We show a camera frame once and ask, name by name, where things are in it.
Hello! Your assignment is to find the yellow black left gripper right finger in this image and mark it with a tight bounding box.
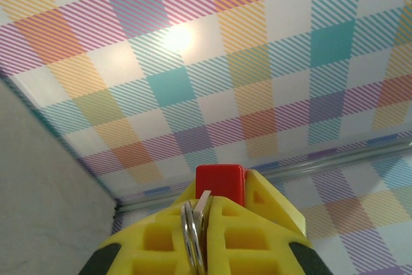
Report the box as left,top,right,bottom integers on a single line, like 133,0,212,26
205,169,335,275

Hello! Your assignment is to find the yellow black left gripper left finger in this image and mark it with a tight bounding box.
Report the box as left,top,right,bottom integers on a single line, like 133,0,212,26
80,181,200,275

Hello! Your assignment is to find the red padlock with steel shackle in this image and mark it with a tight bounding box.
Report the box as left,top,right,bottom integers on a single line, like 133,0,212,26
195,164,248,207

